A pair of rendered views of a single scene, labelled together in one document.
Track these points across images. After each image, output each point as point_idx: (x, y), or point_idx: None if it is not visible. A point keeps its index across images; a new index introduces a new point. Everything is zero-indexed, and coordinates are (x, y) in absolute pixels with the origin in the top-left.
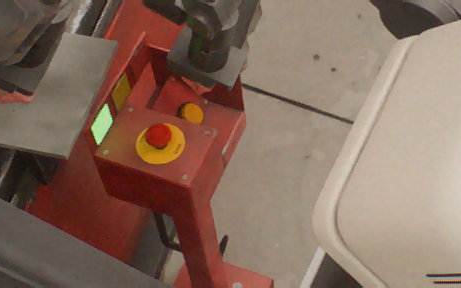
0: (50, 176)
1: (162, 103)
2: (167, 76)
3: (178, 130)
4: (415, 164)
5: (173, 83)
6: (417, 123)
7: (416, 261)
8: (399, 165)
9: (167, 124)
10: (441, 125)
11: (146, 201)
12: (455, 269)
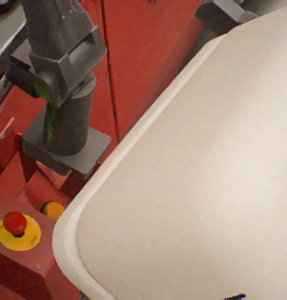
0: None
1: (26, 197)
2: (34, 171)
3: (35, 222)
4: (187, 144)
5: (38, 178)
6: (206, 98)
7: (174, 288)
8: (167, 151)
9: (25, 216)
10: (232, 93)
11: (12, 285)
12: (222, 292)
